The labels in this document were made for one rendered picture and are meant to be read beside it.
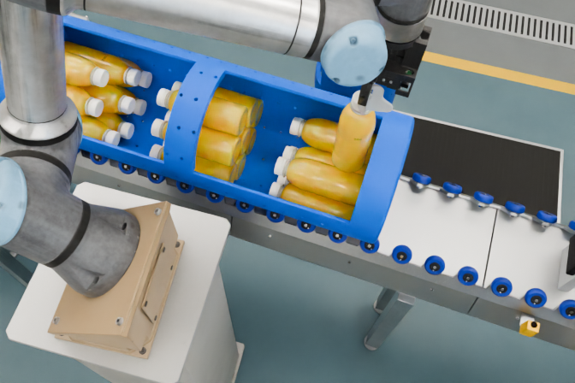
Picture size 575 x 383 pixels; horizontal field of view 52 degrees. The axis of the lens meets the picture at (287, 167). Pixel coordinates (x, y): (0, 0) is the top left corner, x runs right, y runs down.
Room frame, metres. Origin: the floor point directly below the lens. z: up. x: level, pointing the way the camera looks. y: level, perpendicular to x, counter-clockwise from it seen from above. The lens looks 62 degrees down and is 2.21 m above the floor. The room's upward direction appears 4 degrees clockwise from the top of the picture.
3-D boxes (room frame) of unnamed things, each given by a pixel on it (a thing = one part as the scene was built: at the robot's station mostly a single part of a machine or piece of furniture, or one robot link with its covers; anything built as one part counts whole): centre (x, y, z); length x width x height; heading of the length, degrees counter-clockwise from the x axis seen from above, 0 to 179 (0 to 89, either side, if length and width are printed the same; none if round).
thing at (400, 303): (0.48, -0.35, 0.31); 0.06 x 0.06 x 0.63; 74
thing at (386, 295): (0.61, -0.39, 0.31); 0.06 x 0.06 x 0.63; 74
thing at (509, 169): (1.17, -0.34, 0.07); 1.50 x 0.52 x 0.15; 78
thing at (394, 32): (0.61, -0.15, 1.57); 0.08 x 0.08 x 0.05
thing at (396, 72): (0.60, -0.15, 1.49); 0.09 x 0.08 x 0.12; 75
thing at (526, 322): (0.36, -0.56, 0.92); 0.08 x 0.03 x 0.05; 164
